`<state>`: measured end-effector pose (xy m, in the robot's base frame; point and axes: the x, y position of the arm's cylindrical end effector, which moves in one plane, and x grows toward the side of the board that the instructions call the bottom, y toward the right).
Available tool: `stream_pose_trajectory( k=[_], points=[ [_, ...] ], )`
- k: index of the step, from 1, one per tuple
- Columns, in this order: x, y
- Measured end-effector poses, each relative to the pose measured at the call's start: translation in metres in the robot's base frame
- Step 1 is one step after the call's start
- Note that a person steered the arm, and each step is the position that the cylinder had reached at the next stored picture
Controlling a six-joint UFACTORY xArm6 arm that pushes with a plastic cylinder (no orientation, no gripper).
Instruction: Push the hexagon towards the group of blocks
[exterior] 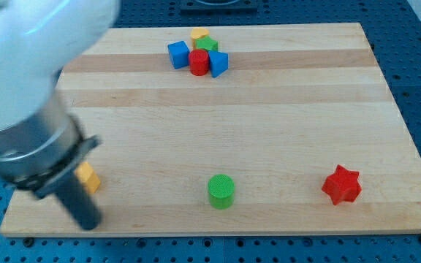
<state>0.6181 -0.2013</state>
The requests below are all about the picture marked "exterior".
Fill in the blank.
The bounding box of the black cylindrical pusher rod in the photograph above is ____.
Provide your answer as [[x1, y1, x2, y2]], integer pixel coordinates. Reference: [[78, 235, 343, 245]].
[[54, 172, 102, 231]]

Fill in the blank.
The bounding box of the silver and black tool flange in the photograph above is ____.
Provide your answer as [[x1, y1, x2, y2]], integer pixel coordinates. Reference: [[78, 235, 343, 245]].
[[0, 89, 102, 200]]

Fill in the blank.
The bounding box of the yellow hexagon block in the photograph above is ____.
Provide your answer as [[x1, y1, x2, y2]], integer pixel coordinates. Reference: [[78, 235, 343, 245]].
[[75, 161, 101, 194]]

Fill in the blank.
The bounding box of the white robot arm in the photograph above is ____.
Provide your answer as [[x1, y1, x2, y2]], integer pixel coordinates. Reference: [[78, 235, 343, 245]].
[[0, 0, 121, 230]]

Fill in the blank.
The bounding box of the green cylinder block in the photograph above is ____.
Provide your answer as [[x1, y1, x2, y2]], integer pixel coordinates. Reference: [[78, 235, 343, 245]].
[[208, 174, 235, 210]]

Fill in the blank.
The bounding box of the blue cube block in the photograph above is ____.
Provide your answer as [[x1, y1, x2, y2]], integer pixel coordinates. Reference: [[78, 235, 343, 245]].
[[167, 41, 190, 69]]

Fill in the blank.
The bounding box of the red cylinder block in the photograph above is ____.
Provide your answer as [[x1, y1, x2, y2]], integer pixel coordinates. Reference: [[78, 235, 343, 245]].
[[189, 49, 210, 76]]

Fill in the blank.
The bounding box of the blue triangle block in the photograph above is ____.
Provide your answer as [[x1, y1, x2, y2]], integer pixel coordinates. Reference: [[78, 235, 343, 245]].
[[208, 50, 229, 78]]

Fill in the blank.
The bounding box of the green pentagon block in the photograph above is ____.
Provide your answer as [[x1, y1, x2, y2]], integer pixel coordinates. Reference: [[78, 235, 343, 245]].
[[195, 36, 219, 51]]

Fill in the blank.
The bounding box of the yellow heart block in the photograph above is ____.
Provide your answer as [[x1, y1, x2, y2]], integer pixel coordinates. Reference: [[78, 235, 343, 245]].
[[190, 27, 210, 47]]

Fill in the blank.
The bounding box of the wooden board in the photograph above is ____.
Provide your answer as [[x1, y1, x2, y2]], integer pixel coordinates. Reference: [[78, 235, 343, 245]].
[[0, 23, 421, 237]]

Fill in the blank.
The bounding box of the red star block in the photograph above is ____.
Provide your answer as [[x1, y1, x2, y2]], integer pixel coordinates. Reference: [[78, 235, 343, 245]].
[[322, 164, 362, 205]]

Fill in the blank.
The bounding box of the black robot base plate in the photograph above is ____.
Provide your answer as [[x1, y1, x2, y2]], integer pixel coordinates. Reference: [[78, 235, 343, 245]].
[[180, 0, 258, 14]]

